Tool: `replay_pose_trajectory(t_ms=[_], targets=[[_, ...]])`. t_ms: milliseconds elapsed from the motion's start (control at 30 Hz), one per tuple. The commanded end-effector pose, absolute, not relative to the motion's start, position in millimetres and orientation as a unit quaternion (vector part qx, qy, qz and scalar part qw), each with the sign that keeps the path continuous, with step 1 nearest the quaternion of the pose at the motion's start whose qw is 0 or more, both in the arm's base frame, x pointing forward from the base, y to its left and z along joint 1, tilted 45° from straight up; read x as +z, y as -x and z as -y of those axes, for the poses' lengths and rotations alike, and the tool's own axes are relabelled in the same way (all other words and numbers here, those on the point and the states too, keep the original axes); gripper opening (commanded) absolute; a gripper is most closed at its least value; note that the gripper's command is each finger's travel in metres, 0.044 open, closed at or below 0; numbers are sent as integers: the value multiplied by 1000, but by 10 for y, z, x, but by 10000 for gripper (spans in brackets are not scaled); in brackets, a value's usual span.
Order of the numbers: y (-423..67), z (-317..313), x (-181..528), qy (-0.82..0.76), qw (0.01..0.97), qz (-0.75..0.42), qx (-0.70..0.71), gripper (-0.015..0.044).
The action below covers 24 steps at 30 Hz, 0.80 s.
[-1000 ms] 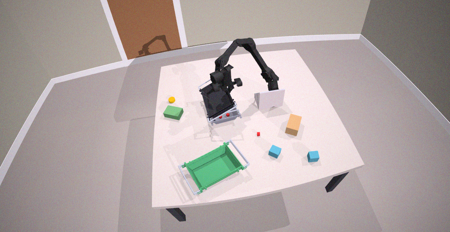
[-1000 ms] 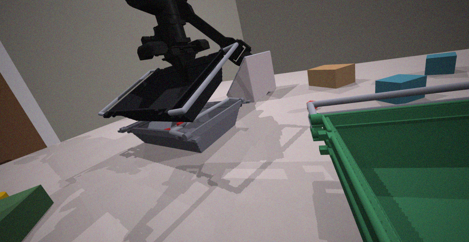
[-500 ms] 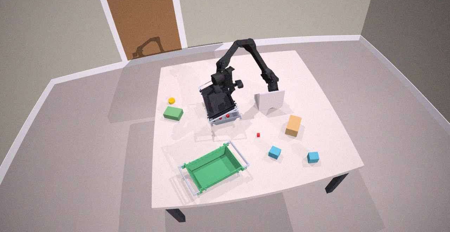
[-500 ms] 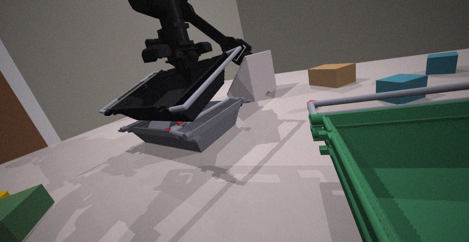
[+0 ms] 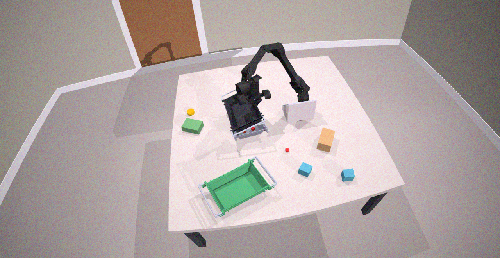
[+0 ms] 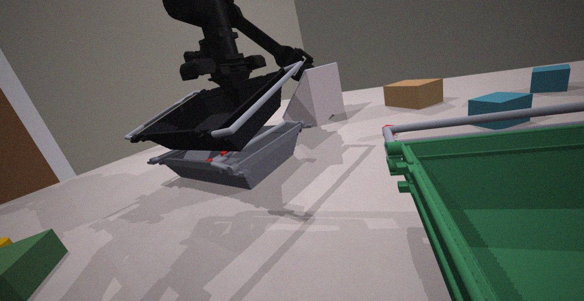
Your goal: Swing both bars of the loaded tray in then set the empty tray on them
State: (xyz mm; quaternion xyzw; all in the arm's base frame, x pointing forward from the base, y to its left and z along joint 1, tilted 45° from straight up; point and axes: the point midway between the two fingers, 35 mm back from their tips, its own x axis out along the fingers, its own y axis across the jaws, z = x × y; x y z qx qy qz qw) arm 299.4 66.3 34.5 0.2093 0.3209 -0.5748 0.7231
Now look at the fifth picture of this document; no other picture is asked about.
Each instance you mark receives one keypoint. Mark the teal block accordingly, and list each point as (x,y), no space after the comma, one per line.
(305,169)
(347,174)

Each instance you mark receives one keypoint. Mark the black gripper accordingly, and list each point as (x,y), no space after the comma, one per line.
(254,94)

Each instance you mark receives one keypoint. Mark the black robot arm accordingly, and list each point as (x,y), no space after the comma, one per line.
(277,49)

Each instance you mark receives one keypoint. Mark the brown box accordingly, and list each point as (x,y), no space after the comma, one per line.
(325,140)

